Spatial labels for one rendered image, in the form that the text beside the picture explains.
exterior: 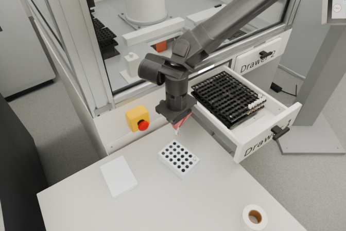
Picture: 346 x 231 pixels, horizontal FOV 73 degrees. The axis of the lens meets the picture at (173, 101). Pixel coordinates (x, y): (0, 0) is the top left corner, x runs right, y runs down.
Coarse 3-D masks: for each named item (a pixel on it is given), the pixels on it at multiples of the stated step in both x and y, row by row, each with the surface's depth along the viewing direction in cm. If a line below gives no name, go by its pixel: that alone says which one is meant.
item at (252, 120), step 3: (258, 114) 87; (261, 114) 87; (264, 114) 88; (255, 117) 86; (258, 117) 86; (249, 120) 85; (252, 120) 85; (255, 120) 86; (243, 123) 84; (246, 123) 84; (249, 123) 84; (243, 126) 84; (246, 126) 84
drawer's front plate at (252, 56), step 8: (272, 40) 110; (280, 40) 111; (256, 48) 105; (264, 48) 107; (272, 48) 111; (240, 56) 101; (248, 56) 102; (256, 56) 107; (240, 64) 103; (248, 64) 107; (256, 64) 111
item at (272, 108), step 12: (216, 72) 102; (228, 72) 100; (192, 84) 97; (240, 84) 97; (252, 84) 92; (192, 96) 97; (252, 96) 94; (264, 96) 89; (192, 108) 89; (204, 108) 84; (264, 108) 91; (276, 108) 86; (204, 120) 85; (216, 120) 79; (264, 120) 86; (216, 132) 81; (228, 132) 76; (240, 132) 83; (228, 144) 78
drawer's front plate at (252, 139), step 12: (288, 108) 78; (300, 108) 81; (276, 120) 74; (288, 120) 81; (252, 132) 71; (264, 132) 73; (240, 144) 69; (252, 144) 73; (264, 144) 81; (240, 156) 73
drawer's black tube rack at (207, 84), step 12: (204, 84) 92; (216, 84) 92; (228, 84) 92; (204, 96) 87; (216, 96) 87; (228, 96) 91; (240, 96) 87; (216, 108) 83; (228, 108) 83; (240, 108) 82; (228, 120) 82; (240, 120) 82
